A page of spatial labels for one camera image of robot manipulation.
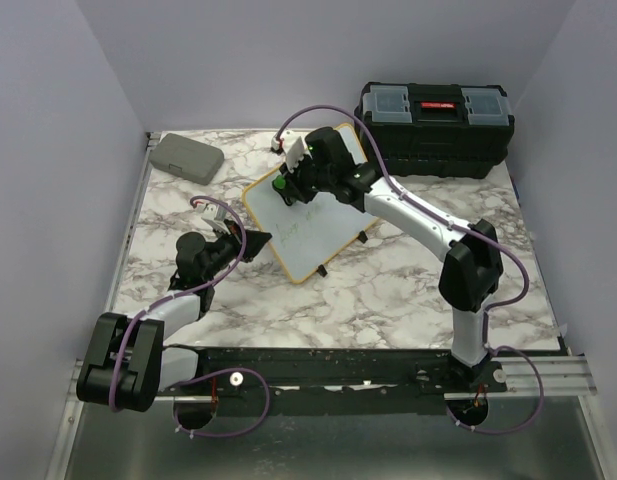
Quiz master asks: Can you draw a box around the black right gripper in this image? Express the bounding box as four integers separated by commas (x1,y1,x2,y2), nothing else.
277,152,332,207

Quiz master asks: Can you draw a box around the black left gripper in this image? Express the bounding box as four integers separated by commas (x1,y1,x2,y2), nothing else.
203,219,272,282

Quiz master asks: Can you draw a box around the green whiteboard eraser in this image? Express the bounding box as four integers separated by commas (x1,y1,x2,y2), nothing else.
272,175,286,191

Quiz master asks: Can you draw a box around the yellow framed whiteboard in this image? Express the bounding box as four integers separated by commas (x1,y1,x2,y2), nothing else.
241,122,382,286

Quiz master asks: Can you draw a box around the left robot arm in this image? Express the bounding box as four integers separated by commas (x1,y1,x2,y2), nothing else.
76,221,272,412

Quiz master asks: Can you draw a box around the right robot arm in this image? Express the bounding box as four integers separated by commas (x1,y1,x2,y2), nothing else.
271,127,503,392

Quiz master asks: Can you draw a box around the grey plastic case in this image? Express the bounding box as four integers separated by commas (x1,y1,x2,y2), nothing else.
149,133,225,185

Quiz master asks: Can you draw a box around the black plastic toolbox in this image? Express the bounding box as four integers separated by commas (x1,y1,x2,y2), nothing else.
354,82,515,179

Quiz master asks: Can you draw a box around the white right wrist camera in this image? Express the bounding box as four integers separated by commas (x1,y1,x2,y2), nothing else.
270,130,307,172

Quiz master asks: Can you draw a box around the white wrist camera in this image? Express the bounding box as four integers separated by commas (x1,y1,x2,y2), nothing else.
197,203,228,232
270,130,307,172

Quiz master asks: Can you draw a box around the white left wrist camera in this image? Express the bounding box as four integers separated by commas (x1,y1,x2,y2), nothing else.
197,203,228,232

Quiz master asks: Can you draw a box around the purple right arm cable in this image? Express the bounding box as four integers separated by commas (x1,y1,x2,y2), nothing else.
272,105,545,435

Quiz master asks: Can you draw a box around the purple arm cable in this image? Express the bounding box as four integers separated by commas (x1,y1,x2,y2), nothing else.
110,197,272,440
272,105,545,435

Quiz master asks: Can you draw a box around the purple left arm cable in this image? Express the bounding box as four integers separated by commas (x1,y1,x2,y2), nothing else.
110,197,272,440

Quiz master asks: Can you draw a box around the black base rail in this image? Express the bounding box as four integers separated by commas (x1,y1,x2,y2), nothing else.
90,344,519,419

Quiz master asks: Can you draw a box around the aluminium frame rail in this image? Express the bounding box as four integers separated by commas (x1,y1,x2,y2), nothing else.
45,132,162,479

